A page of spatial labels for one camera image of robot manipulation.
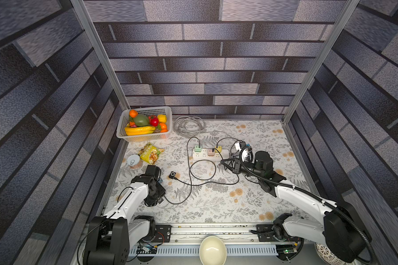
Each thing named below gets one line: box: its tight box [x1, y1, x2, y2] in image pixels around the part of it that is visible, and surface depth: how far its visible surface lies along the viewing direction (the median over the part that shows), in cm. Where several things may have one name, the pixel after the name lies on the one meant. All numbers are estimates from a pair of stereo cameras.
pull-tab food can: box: [127, 154, 144, 171], surface depth 94 cm
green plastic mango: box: [133, 113, 150, 127], surface depth 109 cm
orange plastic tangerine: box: [128, 109, 139, 119], surface depth 112 cm
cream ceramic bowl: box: [199, 235, 228, 265], surface depth 69 cm
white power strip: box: [192, 148, 230, 161], surface depth 100 cm
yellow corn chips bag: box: [137, 142, 166, 166], surface depth 99 cm
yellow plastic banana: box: [124, 125, 156, 136], surface depth 106 cm
